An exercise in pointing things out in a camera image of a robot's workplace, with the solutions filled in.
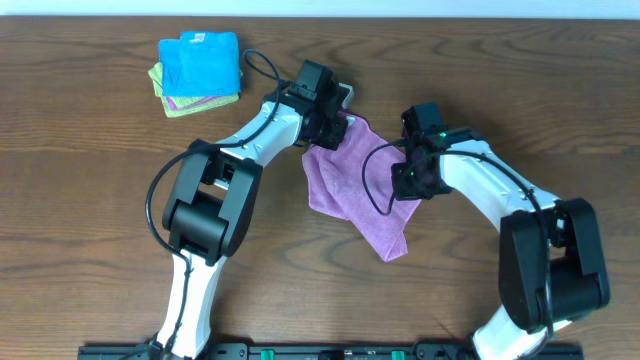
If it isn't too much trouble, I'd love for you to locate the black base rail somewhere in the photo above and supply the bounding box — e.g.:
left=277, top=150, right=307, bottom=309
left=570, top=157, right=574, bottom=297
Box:
left=76, top=341, right=585, bottom=360

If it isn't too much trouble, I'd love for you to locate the purple microfiber cloth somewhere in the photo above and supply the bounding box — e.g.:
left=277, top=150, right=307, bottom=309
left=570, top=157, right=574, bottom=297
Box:
left=302, top=113, right=420, bottom=262

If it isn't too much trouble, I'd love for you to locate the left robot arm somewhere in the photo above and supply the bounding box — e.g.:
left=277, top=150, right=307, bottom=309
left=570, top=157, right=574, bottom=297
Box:
left=148, top=95, right=351, bottom=359

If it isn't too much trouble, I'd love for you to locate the blue folded cloth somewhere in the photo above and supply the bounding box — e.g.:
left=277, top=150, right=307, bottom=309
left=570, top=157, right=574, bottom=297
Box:
left=158, top=31, right=241, bottom=97

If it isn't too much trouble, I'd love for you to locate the left black cable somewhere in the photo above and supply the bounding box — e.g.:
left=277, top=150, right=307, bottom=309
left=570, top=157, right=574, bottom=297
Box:
left=119, top=48, right=291, bottom=360

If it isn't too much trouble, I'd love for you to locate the purple folded cloth in stack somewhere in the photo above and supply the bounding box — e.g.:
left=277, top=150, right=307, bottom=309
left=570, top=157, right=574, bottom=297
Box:
left=164, top=96, right=221, bottom=111

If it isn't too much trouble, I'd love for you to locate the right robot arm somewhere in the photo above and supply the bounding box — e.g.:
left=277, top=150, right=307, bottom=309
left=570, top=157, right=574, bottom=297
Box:
left=392, top=127, right=611, bottom=359

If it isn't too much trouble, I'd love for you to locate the bottom green folded cloth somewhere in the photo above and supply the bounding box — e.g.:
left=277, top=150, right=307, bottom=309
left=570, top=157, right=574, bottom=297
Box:
left=160, top=94, right=239, bottom=118

